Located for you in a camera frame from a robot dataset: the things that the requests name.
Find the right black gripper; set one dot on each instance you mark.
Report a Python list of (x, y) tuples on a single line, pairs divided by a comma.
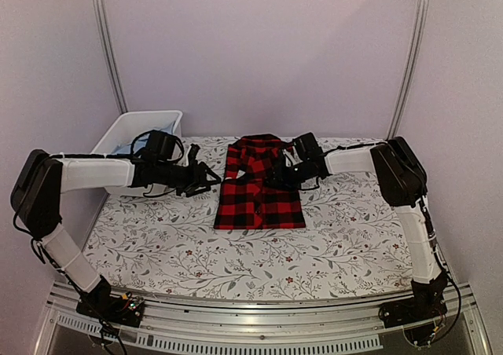
[(281, 182)]

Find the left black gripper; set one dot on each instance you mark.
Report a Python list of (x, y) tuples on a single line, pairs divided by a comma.
[(198, 179)]

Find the red black plaid shirt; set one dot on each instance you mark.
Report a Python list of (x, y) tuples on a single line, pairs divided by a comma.
[(246, 201)]

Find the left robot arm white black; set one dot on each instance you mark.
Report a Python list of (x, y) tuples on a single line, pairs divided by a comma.
[(36, 198)]

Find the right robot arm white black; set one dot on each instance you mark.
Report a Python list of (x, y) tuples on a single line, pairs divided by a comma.
[(403, 185)]

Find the light blue shirt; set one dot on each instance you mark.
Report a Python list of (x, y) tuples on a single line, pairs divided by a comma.
[(123, 135)]

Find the white plastic bin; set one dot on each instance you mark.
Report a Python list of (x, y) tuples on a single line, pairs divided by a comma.
[(140, 118)]

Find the floral patterned table cloth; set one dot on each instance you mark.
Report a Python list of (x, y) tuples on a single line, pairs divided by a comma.
[(352, 245)]

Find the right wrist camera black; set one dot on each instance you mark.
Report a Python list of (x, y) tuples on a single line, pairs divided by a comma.
[(307, 147)]

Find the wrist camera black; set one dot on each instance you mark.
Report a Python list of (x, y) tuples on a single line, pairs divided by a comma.
[(307, 147), (163, 147)]

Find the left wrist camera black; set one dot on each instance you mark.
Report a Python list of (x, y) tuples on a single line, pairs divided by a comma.
[(163, 147)]

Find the aluminium front rail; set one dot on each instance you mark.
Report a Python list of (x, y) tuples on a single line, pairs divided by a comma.
[(62, 298)]

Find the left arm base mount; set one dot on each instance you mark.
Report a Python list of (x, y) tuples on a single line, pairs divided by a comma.
[(126, 309)]

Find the perforated metal cable tray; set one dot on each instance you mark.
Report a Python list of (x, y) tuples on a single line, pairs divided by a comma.
[(220, 341)]

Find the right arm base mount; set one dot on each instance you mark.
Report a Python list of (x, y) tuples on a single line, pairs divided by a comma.
[(424, 305)]

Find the left aluminium frame post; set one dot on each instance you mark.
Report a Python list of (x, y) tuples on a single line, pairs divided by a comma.
[(109, 56)]

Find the aluminium frame post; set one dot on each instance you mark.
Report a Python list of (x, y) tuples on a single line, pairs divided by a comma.
[(420, 19), (109, 56)]

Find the right aluminium frame post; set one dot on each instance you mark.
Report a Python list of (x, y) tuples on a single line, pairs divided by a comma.
[(420, 19)]

